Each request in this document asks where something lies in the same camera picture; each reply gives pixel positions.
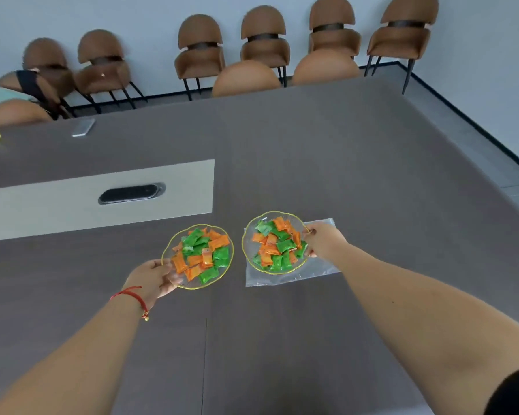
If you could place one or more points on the person's right hand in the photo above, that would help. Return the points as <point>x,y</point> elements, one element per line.
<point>328,241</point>

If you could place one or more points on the person's left hand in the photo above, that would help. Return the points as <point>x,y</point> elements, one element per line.
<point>145,280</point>

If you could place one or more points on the person's right thumb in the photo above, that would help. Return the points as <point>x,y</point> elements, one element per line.
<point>312,232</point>

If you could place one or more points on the person's left thumb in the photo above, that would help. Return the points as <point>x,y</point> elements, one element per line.
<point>173,280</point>

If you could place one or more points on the gold-rimmed clear glass plate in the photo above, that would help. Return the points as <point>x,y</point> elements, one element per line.
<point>247,250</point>
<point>171,254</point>

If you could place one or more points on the person's left forearm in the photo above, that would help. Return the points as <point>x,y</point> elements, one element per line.
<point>78,363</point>

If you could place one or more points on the person's right forearm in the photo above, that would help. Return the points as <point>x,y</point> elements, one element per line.
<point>415,324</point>

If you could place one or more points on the pile of orange green candies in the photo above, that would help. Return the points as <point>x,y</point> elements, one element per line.
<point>201,254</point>
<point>279,246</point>

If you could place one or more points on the clear plastic bag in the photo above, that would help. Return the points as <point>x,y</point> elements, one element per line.
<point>313,270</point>

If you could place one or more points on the beige table inset panel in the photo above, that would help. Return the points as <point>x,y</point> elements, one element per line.
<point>47,211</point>

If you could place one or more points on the grey smartphone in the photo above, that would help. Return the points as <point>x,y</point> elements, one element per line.
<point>83,127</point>

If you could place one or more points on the row of brown chairs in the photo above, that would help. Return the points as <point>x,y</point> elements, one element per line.
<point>264,43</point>

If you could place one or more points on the light teal cloth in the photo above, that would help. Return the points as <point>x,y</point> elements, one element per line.
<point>2,97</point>

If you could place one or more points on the black sleeve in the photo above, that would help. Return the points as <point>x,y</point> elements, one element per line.
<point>517,393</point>

